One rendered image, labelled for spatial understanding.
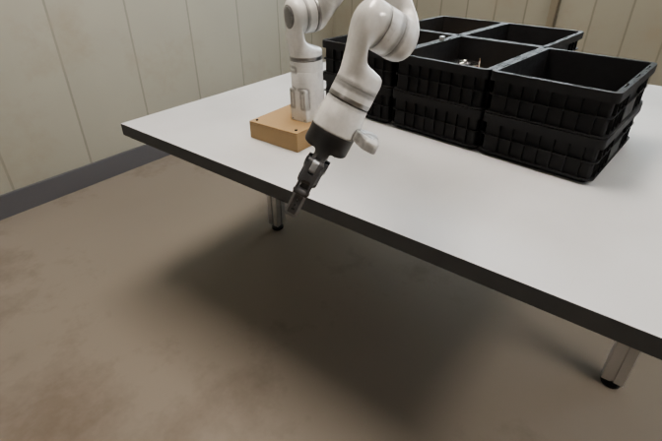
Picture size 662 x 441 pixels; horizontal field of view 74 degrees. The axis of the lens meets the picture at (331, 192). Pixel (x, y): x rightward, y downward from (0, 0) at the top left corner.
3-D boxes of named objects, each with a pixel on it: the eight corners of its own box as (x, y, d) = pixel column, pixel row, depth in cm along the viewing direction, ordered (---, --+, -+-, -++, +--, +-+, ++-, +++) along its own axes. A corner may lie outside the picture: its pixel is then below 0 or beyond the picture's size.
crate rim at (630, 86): (618, 105, 95) (622, 94, 93) (488, 80, 112) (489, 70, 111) (655, 71, 120) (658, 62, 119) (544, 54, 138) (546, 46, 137)
